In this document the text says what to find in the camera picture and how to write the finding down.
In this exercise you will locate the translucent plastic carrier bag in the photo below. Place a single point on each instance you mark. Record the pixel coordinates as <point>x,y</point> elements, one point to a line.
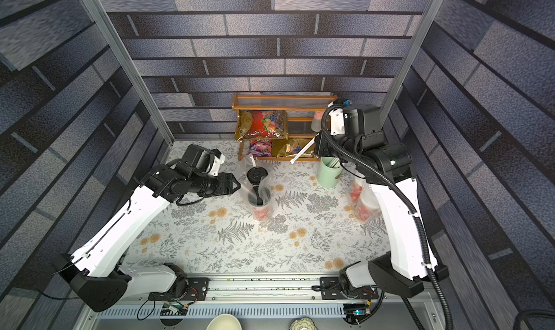
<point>364,200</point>

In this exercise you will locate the wooden shelf rack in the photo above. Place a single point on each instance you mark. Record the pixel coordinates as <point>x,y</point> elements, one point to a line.
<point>300,111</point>

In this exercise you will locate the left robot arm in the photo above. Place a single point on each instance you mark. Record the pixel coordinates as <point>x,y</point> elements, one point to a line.
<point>93,271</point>

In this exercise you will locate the white round bowl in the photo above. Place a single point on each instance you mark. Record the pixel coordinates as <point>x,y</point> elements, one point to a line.
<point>225,322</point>

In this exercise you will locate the gold fruit snack bag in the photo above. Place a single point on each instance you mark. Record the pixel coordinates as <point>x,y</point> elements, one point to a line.
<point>291,148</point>

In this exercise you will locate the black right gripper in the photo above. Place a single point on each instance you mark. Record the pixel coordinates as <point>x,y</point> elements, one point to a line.
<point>323,145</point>

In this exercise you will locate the black lid milk tea cup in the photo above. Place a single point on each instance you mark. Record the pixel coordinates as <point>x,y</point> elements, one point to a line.
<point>260,203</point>

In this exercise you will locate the red snack bag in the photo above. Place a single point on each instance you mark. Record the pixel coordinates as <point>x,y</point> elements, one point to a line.
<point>270,124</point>

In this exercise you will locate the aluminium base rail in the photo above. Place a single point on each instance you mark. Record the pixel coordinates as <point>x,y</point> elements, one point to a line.
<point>258,297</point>

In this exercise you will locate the pink capped white bottle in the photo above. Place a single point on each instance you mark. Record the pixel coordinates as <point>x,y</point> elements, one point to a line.
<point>316,121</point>

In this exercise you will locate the single white straw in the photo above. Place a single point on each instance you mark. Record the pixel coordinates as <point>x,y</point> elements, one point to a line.
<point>303,150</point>

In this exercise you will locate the pink snack packet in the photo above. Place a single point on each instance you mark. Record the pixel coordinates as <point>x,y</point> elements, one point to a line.
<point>261,148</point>

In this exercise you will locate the green plastic straw cup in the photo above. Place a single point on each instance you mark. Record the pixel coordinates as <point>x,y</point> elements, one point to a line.
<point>328,177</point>

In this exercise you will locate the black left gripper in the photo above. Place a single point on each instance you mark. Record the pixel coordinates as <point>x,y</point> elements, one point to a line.
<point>227,185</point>

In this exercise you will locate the red floral milk tea cup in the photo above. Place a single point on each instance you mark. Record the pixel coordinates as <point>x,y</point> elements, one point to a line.
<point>355,190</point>

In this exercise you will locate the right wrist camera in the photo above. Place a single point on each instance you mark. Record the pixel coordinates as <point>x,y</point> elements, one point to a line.
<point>361,129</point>

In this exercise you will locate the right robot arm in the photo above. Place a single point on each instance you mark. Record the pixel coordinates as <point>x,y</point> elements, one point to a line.
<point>389,174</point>

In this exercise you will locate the patterned round object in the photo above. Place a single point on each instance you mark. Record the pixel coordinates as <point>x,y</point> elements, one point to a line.
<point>303,324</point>

